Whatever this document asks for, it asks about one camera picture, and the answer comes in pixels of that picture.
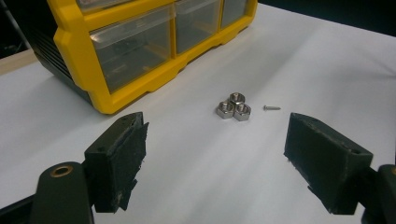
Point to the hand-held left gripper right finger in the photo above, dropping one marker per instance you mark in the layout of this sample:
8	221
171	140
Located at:
327	165

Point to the set of clear plastic drawers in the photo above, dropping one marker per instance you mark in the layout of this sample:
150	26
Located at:
134	49

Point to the small silver screw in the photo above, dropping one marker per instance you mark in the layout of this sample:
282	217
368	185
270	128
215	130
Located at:
272	108

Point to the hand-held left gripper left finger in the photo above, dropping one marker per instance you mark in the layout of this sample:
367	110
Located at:
118	161

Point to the yellow black drawer organizer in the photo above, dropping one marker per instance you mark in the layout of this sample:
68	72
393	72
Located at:
81	62

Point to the silver hex nut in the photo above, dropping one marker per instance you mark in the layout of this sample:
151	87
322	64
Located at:
224	110
236	97
242	112

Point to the light wooden table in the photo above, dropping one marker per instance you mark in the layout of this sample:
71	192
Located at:
15	62

